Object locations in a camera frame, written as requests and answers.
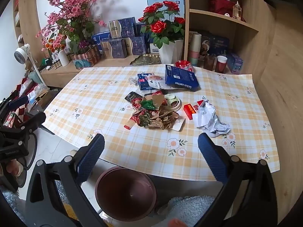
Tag white desk fan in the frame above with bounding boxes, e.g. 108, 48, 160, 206
14, 44, 48, 86

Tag person's fluffy blue trouser leg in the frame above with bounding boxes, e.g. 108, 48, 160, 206
156, 195, 223, 227
0, 189, 26, 220

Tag red snack bag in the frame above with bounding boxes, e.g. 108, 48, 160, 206
174, 60, 194, 72

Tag black folding table frame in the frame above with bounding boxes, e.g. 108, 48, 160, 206
35, 123, 56, 136

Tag blue illustrated box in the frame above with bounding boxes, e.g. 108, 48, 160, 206
201, 32, 230, 58

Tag blue ice cream box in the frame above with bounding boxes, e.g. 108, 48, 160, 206
137, 73, 164, 91

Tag tall navy box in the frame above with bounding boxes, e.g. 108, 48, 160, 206
136, 22, 152, 52

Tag white faceted vase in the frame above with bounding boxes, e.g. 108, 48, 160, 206
158, 40, 184, 65

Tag blue flat carton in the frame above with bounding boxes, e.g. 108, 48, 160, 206
92, 31, 112, 46

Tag clear round plastic lid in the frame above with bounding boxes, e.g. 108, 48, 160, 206
163, 93, 183, 113

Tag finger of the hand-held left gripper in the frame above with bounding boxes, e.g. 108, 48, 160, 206
0, 95, 29, 117
5, 112, 46, 133

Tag small crumpled paper ball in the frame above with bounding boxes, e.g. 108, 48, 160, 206
208, 122, 231, 138

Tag red cigarette box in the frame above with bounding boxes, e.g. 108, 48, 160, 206
183, 102, 205, 120

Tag stack of pastel cups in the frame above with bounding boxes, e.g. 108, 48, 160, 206
188, 32, 202, 67

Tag green foil wrapper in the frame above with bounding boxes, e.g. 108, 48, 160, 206
140, 99, 159, 111

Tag gold and blue gift box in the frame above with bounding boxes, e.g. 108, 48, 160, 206
124, 37, 146, 56
108, 18, 136, 39
99, 38, 128, 59

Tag person's left hand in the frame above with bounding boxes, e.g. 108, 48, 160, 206
5, 161, 24, 177

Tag wooden shelf unit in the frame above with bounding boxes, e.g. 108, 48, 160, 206
185, 0, 276, 82

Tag black tissue pack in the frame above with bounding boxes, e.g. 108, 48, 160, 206
125, 91, 144, 104

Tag small blue box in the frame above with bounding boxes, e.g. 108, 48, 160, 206
227, 52, 244, 75

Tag blue coffee box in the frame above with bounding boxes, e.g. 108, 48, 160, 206
165, 65, 200, 92

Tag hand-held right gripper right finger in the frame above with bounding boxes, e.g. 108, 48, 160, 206
198, 132, 278, 227

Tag red paper cup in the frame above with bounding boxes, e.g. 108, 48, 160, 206
215, 55, 227, 73

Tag cardboard box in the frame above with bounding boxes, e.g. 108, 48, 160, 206
31, 89, 59, 110

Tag striped planter box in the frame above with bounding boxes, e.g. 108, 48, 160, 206
72, 45, 101, 68

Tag glass perfume bottle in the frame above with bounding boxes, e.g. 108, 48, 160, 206
233, 1, 242, 21

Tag white ribbed vase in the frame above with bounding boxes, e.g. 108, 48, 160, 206
57, 50, 70, 67

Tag brown paper wrapper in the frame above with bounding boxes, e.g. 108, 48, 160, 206
144, 94, 166, 106

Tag red rose bouquet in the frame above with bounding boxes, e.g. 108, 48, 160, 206
138, 1, 187, 49

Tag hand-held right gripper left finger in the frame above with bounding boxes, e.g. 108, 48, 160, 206
25, 133, 112, 227

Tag crumpled brown foil wrapper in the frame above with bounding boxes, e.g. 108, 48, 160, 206
131, 109, 181, 130

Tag red gift basket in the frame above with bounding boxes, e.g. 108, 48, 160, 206
208, 0, 239, 17

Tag gold leaf tray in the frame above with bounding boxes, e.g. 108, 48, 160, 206
130, 53, 163, 66

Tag clear printed plastic wrapper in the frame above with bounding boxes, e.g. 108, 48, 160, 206
147, 74, 169, 90

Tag brown plastic bin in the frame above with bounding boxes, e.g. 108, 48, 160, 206
95, 166, 158, 221

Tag large crumpled white paper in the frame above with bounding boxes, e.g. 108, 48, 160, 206
194, 99, 217, 130

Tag red checked bag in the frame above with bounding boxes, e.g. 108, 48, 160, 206
13, 76, 39, 114

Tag teal shell ornament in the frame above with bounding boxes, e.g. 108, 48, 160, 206
73, 59, 92, 70

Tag yellow plaid floral tablecloth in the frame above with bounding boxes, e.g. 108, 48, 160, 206
44, 66, 278, 182

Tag row of small brown bottles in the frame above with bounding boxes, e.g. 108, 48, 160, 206
46, 56, 61, 71

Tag pink blossom branches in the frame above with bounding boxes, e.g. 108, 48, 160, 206
35, 0, 109, 52

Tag brown glass cup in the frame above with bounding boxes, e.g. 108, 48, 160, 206
204, 55, 216, 71

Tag orange artificial flowers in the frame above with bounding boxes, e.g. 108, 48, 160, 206
45, 39, 67, 52

